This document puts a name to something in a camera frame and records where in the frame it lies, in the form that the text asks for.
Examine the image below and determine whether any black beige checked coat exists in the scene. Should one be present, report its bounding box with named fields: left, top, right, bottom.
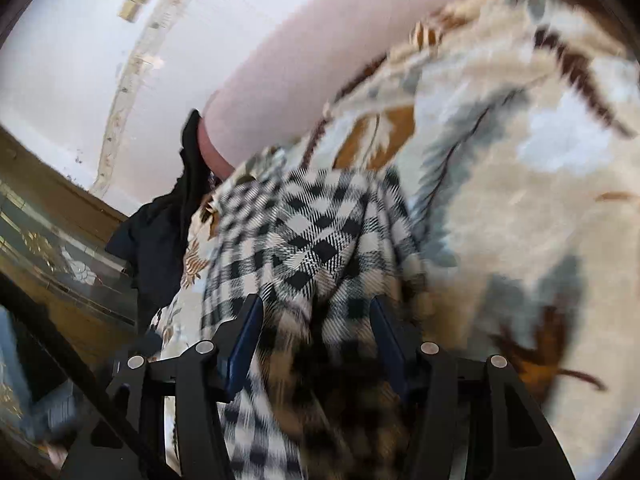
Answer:
left=202, top=169, right=434, bottom=479

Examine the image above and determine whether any black garment pile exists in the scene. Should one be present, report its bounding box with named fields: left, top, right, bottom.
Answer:
left=105, top=110, right=210, bottom=334

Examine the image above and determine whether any black cable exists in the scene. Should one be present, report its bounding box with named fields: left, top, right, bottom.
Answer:
left=0, top=278, right=147, bottom=461

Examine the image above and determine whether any wooden glass wardrobe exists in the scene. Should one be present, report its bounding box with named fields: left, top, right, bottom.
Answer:
left=1, top=132, right=139, bottom=474

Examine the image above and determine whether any leaf pattern beige blanket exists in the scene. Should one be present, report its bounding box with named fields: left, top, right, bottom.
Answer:
left=152, top=0, right=639, bottom=479

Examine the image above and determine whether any pink quilted headboard cushion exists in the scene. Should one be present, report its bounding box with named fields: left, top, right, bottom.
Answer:
left=198, top=0, right=452, bottom=179

